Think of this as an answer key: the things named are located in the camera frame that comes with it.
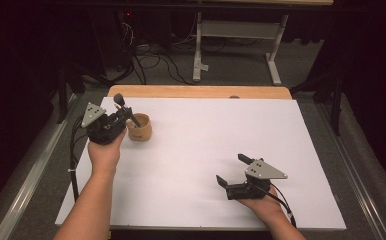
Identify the person's right hand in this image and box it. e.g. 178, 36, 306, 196
238, 185, 287, 225

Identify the black makeup brush silver ferrule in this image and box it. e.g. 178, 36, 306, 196
113, 93, 143, 129

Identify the metal floor rail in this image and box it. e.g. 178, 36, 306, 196
315, 103, 386, 240
0, 94, 79, 240

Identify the dark computer tower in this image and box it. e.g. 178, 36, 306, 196
90, 8, 139, 71

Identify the right hand-held gripper cable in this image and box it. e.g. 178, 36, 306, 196
256, 181, 298, 229

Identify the tan pot with bear figure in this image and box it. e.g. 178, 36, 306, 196
125, 112, 153, 142

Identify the black metal stand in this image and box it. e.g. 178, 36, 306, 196
289, 71, 345, 137
56, 63, 86, 125

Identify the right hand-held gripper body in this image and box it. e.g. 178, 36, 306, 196
225, 158, 289, 201

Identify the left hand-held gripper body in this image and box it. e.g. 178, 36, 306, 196
80, 101, 129, 146

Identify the person's left hand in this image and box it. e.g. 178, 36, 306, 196
86, 127, 129, 178

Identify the white table mat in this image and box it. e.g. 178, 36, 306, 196
54, 96, 347, 232

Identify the tangle of floor cables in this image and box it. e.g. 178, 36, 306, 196
115, 19, 202, 86

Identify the white-framed desk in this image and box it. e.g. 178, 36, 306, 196
187, 0, 335, 86

